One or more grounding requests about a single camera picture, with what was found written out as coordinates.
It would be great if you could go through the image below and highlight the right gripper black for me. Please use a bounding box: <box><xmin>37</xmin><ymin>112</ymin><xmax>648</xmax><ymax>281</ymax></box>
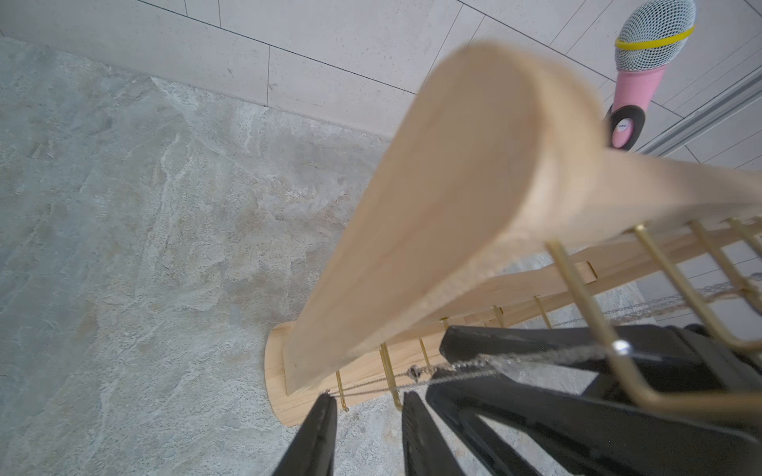
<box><xmin>426</xmin><ymin>324</ymin><xmax>761</xmax><ymax>475</ymax></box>

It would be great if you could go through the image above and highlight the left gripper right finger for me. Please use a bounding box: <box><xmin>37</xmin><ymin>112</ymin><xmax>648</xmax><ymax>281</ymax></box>
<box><xmin>402</xmin><ymin>407</ymin><xmax>464</xmax><ymax>476</ymax></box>

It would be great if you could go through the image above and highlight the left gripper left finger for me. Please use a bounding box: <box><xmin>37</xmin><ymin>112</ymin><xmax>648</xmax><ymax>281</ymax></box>
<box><xmin>273</xmin><ymin>393</ymin><xmax>337</xmax><ymax>476</ymax></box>

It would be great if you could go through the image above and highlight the wooden jewelry display stand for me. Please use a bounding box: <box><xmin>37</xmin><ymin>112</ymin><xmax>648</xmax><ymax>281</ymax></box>
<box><xmin>265</xmin><ymin>42</ymin><xmax>761</xmax><ymax>426</ymax></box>

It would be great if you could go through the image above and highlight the pink toy microphone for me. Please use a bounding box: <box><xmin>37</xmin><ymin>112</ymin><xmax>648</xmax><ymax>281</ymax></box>
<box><xmin>610</xmin><ymin>0</ymin><xmax>697</xmax><ymax>113</ymax></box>

